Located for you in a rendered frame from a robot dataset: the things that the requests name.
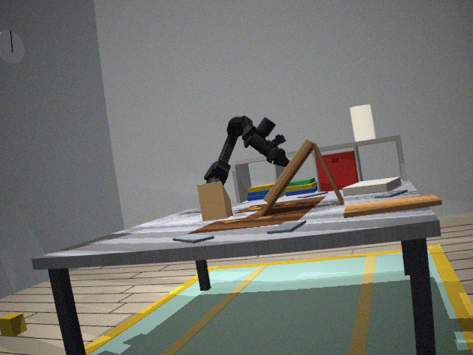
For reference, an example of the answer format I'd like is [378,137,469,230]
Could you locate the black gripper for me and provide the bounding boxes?
[258,139,290,167]

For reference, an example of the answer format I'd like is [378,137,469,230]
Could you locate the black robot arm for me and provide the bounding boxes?
[204,115,286,185]

